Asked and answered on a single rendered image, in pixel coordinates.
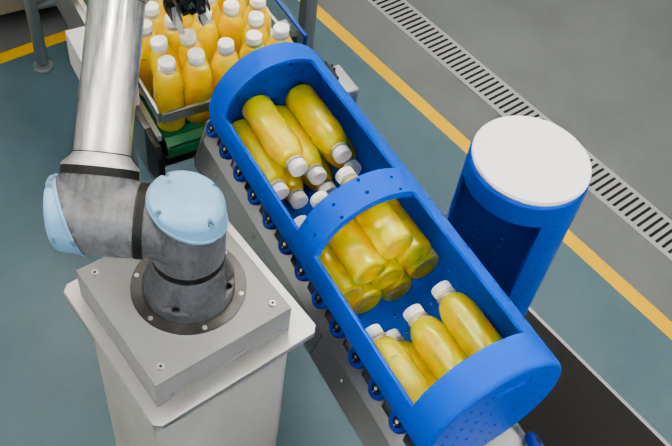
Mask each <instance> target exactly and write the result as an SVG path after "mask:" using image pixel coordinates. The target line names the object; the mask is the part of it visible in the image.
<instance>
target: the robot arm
mask: <svg viewBox="0 0 672 446"><path fill-rule="evenodd" d="M149 1H150V0H87V10H86V20H85V30H84V40H83V50H82V60H81V70H80V80H79V90H78V100H77V110H76V120H75V130H74V140H73V150H72V153H71V154H70V155H69V156H68V157H66V158H65V159H64V160H63V161H61V163H60V172H59V174H56V173H55V174H54V175H50V176H49V177H48V178H47V180H46V183H45V190H44V197H43V213H44V223H45V229H46V233H47V236H48V239H49V242H50V243H51V245H52V246H53V247H54V248H55V249H56V250H57V251H59V252H63V253H70V254H78V255H80V256H87V255H88V256H100V257H113V258H126V259H140V260H149V261H148V262H147V264H146V266H145V268H144V271H143V275H142V291H143V296H144V299H145V301H146V303H147V305H148V306H149V307H150V309H151V310H152V311H153V312H155V313H156V314H157V315H159V316H160V317H162V318H164V319H166V320H168V321H171V322H175V323H181V324H193V323H199V322H203V321H206V320H209V319H211V318H213V317H215V316H217V315H218V314H219V313H221V312H222V311H223V310H224V309H225V308H226V307H227V306H228V304H229V303H230V301H231V300H232V297H233V295H234V290H235V273H234V269H233V267H232V264H231V262H230V261H229V259H228V257H227V255H226V230H227V227H228V214H227V210H226V201H225V198H224V195H223V193H222V191H221V190H220V189H219V188H218V187H217V186H216V185H215V183H214V182H213V181H211V180H210V179H209V178H207V177H205V176H203V175H201V174H198V173H195V172H191V171H184V170H178V171H171V172H167V174H166V175H165V176H163V175H160V176H159V177H157V178H156V179H155V180H154V181H153V182H152V183H143V182H139V174H140V170H139V169H138V168H137V166H136V165H135V164H134V163H133V161H132V159H131V150H132V140H133V129H134V119H135V109H136V99H137V89H138V78H139V68H140V58H141V48H142V37H143V27H144V17H145V7H146V4H147V3H148V2H149ZM163 8H164V10H165V12H166V13H167V15H168V16H169V18H170V20H171V21H172V23H173V25H174V26H175V28H176V29H177V31H178V32H179V33H181V34H182V35H183V34H185V31H184V27H183V24H182V23H183V20H182V16H183V17H184V16H187V15H189V14H190V15H194V14H196V13H197V14H198V19H199V21H200V22H201V24H202V26H203V27H204V26H205V24H206V20H207V21H208V22H209V23H210V24H211V21H210V19H209V17H208V15H207V8H208V10H209V11H211V10H210V5H209V1H208V0H207V2H206V0H163ZM181 15H182V16H181Z"/></svg>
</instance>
